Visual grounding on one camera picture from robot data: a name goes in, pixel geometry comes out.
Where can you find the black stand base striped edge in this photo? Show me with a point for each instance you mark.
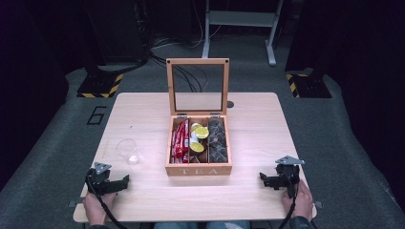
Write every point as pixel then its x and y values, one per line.
pixel 308 86
pixel 101 85

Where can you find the dark cabinet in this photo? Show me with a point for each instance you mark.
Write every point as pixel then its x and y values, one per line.
pixel 116 28

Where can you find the bundle of red stick packets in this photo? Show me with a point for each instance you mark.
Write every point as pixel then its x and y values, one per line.
pixel 180 143

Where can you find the pile of dark tea bags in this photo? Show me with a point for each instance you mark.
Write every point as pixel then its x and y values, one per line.
pixel 217 141

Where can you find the person's right hand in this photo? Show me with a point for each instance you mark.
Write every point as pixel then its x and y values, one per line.
pixel 301 202

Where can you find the clear glass cup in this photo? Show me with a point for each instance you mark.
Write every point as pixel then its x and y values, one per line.
pixel 126 151

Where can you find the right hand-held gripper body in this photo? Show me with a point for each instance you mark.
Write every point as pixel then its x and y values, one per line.
pixel 288 176

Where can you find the white capsule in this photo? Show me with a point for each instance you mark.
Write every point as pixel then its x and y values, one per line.
pixel 193 139

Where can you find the white metal stand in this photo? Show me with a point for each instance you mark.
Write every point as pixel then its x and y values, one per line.
pixel 239 18

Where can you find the person's legs in jeans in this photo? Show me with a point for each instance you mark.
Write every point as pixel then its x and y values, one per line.
pixel 203 225

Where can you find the wooden tea box with lid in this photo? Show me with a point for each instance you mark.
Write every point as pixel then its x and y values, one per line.
pixel 198 170

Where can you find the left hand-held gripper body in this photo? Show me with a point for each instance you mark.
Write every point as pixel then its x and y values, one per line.
pixel 101 182

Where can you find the person's left hand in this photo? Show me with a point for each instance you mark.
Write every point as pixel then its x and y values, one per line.
pixel 97 206

